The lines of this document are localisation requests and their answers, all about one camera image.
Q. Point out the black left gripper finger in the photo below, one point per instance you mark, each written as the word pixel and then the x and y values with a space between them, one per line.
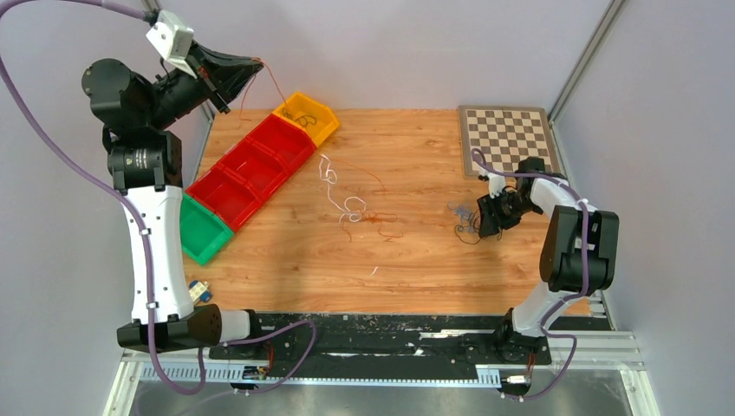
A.
pixel 224 63
pixel 234 79

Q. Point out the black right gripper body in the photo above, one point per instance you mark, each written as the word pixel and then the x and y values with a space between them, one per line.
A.
pixel 504 210

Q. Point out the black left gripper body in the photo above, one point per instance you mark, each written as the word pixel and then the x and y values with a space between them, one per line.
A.
pixel 207 79

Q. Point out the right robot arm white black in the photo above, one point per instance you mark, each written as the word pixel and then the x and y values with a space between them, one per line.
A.
pixel 578 255

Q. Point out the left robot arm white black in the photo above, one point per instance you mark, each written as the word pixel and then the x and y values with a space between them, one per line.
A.
pixel 144 160

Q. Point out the wooden chessboard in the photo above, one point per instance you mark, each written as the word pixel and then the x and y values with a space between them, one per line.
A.
pixel 506 136

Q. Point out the red plastic bin far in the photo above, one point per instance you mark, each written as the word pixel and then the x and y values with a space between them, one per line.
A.
pixel 283 141

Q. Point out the red plastic bin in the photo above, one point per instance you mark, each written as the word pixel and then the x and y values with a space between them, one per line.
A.
pixel 254 166
pixel 226 195
pixel 283 141

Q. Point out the red plastic bin middle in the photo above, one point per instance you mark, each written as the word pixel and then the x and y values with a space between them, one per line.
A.
pixel 254 166

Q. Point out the yellow plastic bin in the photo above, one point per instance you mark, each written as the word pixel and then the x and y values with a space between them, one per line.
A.
pixel 317 120

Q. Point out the red plastic bin near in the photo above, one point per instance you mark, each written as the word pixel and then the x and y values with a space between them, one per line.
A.
pixel 226 195

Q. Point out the green plastic bin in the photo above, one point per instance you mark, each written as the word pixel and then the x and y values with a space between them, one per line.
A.
pixel 203 234

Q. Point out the small white blue toy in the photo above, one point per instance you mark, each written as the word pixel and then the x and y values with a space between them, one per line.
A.
pixel 199 291

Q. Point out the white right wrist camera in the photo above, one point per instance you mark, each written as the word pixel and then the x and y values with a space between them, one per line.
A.
pixel 496 184

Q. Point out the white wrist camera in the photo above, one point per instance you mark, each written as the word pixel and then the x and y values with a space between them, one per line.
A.
pixel 496 184
pixel 172 39

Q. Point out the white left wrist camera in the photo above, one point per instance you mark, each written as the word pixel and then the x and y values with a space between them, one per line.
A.
pixel 172 39

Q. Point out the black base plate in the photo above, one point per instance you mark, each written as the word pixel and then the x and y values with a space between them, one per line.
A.
pixel 268 322

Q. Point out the aluminium frame rail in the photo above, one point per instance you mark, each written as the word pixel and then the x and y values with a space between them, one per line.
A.
pixel 335 352

